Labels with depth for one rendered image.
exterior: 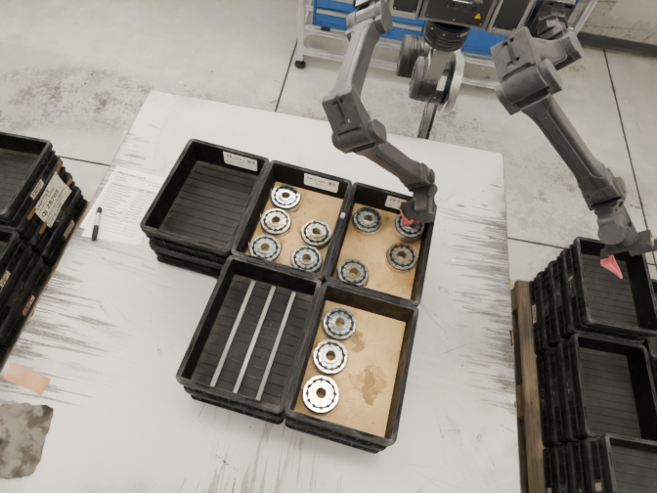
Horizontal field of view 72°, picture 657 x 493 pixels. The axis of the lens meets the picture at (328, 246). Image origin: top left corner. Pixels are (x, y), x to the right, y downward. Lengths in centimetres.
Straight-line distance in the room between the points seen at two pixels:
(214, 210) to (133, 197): 38
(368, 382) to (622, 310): 127
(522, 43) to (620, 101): 310
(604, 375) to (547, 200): 127
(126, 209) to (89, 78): 181
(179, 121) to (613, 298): 200
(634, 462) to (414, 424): 87
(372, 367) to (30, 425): 100
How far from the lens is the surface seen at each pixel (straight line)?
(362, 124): 102
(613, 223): 124
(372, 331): 144
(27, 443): 163
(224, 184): 170
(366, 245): 157
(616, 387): 227
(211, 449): 149
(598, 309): 223
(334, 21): 327
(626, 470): 206
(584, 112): 386
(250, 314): 144
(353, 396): 138
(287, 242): 155
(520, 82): 103
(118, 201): 190
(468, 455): 157
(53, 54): 383
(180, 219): 164
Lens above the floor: 216
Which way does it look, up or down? 59 degrees down
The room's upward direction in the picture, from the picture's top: 10 degrees clockwise
